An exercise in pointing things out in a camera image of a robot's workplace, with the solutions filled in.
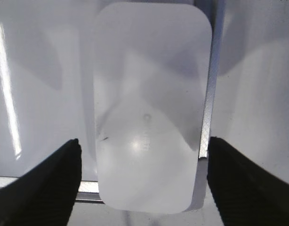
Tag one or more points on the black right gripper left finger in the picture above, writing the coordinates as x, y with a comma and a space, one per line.
44, 196

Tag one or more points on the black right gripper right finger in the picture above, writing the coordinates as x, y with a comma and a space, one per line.
244, 193

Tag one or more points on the white rectangular board eraser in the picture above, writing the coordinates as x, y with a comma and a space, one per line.
151, 65

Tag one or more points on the white board with aluminium frame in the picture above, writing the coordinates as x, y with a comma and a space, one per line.
47, 91

